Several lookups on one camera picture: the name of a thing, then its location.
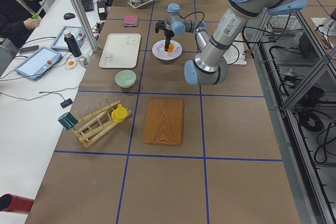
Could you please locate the black water bottle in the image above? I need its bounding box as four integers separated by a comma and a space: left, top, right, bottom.
64, 29, 82, 57

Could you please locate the white round plate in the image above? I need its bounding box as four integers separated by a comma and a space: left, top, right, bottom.
152, 39, 182, 60

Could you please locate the blue teach pendant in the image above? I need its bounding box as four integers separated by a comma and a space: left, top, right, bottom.
50, 26, 86, 51
14, 47, 62, 80

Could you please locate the wooden dish rack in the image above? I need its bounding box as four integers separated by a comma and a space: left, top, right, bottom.
71, 97, 132, 148

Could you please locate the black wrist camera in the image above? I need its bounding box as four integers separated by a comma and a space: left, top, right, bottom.
155, 20, 165, 34

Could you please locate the blue teach pendant near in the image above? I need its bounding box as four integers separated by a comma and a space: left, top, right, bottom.
14, 47, 62, 80

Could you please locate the dark green mug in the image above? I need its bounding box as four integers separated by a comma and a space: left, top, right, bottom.
58, 112, 78, 131

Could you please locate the aluminium frame post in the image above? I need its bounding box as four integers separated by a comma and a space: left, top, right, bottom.
70, 0, 99, 52

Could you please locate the small metal cup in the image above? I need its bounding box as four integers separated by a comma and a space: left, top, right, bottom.
78, 57, 88, 68

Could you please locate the red cylinder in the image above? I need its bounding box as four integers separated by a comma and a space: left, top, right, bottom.
1, 194, 34, 214

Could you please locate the blue teach pendant far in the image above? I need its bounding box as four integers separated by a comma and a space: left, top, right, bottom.
50, 26, 86, 51

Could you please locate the black smartphone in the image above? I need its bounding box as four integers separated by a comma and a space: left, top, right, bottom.
19, 45, 39, 55

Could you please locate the pink cleaning cloth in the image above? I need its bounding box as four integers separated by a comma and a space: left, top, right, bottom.
123, 15, 139, 25

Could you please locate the brown wooden cutting board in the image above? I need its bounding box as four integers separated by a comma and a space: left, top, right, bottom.
143, 97, 184, 146

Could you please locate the cream bear print tray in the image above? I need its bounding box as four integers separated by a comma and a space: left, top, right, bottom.
99, 33, 141, 69

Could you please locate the grey cleaning cloth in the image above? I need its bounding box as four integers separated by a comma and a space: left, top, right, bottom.
123, 16, 139, 28

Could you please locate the seated person in black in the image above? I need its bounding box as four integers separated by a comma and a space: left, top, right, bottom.
1, 0, 45, 48

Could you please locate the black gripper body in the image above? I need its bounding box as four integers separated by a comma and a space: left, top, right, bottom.
164, 22, 174, 41

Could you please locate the black computer mouse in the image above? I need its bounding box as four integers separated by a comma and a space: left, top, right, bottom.
63, 13, 76, 20

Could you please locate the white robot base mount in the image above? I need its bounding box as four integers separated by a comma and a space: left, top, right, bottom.
224, 42, 247, 65

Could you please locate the fried egg toy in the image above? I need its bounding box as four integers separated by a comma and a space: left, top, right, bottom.
64, 60, 78, 70

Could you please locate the small black puck device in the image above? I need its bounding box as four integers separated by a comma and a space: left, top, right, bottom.
60, 99, 73, 109

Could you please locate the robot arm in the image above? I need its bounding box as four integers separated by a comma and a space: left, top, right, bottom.
155, 0, 308, 86

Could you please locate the yellow plastic mug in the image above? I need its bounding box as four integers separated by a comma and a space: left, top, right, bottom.
111, 104, 128, 123

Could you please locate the green ceramic bowl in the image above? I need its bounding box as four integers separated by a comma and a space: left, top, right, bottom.
114, 70, 136, 88

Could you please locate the orange fruit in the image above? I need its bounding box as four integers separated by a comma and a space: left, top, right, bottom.
166, 44, 174, 53

